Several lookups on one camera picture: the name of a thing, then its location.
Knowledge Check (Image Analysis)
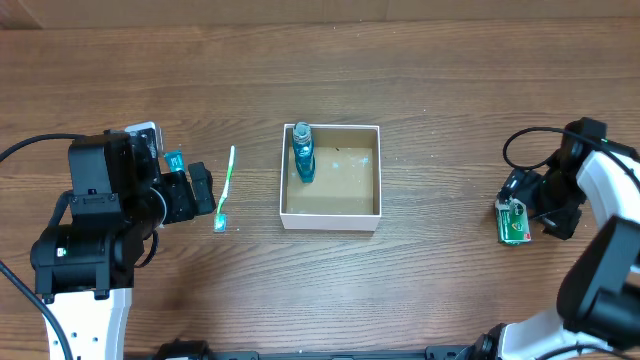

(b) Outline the green white soap bar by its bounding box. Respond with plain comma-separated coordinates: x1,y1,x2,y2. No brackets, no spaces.
495,198,532,246

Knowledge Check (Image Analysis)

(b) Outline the blue mouthwash bottle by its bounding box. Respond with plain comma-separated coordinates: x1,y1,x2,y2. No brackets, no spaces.
292,122,316,183

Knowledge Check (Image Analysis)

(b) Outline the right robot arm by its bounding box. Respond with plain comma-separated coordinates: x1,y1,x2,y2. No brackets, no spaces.
458,117,639,359

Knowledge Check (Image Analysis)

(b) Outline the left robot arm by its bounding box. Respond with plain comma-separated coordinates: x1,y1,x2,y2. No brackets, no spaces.
30,129,215,359

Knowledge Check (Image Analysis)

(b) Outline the red green toothpaste tube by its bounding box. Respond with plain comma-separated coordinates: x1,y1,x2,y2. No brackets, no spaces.
164,150,185,172

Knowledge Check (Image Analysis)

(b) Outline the green white toothbrush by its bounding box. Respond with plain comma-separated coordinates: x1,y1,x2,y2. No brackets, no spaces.
214,145,236,233

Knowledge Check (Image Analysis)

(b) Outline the white open cardboard box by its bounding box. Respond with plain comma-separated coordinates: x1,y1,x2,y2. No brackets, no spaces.
279,124,382,232

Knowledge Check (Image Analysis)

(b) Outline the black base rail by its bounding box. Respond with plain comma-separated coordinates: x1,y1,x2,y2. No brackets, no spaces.
124,339,470,360

